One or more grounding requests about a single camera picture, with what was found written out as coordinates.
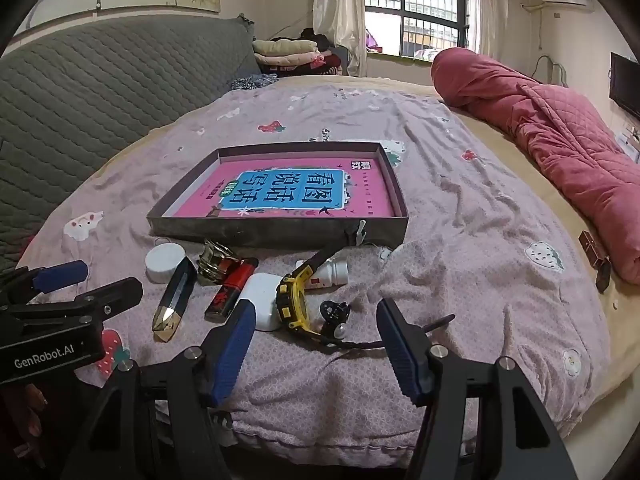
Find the white pill bottle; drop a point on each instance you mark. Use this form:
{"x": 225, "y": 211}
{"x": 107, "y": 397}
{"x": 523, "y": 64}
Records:
{"x": 332, "y": 272}

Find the black garment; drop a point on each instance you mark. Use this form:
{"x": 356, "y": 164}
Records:
{"x": 315, "y": 36}

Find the white round cap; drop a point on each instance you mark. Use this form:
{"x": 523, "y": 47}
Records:
{"x": 164, "y": 260}

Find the floral cloth on windowsill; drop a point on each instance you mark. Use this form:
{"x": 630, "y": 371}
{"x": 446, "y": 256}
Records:
{"x": 427, "y": 54}

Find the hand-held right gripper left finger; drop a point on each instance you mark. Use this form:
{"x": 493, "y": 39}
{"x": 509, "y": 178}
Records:
{"x": 232, "y": 355}

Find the dark patterned cloth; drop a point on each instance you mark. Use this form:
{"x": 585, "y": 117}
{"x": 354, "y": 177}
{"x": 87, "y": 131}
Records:
{"x": 252, "y": 81}

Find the black hair clip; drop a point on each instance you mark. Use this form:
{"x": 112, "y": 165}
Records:
{"x": 330, "y": 312}

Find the yellow and black wristwatch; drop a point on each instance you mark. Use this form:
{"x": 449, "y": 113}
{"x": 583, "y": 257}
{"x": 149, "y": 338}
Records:
{"x": 292, "y": 295}

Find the black television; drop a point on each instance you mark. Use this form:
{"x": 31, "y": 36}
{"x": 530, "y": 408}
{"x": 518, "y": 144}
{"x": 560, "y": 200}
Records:
{"x": 625, "y": 85}

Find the cream curtain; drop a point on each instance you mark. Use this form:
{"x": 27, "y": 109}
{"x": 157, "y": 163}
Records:
{"x": 340, "y": 10}
{"x": 490, "y": 10}

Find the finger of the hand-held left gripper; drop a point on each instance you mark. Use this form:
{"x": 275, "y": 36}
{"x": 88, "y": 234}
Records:
{"x": 62, "y": 276}
{"x": 110, "y": 297}

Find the barred window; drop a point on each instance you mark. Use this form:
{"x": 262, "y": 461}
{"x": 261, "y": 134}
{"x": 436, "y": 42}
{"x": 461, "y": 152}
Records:
{"x": 425, "y": 10}

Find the red quilted duvet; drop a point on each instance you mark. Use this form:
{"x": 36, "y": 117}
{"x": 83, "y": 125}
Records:
{"x": 550, "y": 135}

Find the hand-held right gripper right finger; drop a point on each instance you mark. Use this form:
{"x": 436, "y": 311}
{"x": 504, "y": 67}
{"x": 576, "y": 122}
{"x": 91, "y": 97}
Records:
{"x": 400, "y": 352}

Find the grey quilted headboard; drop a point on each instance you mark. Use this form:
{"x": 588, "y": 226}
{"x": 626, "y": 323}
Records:
{"x": 100, "y": 110}

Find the purple item on windowsill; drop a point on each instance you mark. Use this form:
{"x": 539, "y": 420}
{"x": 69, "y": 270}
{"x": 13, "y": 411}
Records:
{"x": 372, "y": 40}

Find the dark red folded garment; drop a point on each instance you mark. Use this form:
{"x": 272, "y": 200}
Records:
{"x": 330, "y": 64}

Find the pink and blue book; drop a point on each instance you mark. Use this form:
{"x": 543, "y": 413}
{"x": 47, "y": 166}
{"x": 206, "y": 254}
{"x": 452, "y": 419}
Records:
{"x": 370, "y": 195}

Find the red and black lipstick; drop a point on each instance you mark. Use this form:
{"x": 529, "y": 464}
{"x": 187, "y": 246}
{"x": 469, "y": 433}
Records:
{"x": 230, "y": 292}

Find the pink folded garment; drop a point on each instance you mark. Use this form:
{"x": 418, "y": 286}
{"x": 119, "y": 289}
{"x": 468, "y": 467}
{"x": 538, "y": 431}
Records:
{"x": 290, "y": 58}

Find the black and gold pointed tube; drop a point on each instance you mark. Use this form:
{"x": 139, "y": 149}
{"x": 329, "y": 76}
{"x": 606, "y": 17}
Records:
{"x": 175, "y": 295}

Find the white earbud case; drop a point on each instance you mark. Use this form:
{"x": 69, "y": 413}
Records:
{"x": 262, "y": 300}

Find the shallow brown cardboard box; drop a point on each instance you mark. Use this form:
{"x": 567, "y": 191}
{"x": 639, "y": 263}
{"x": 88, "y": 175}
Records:
{"x": 250, "y": 232}

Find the person's left hand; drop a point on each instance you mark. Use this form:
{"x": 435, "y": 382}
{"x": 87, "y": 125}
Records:
{"x": 30, "y": 410}

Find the small black case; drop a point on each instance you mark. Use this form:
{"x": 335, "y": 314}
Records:
{"x": 603, "y": 276}

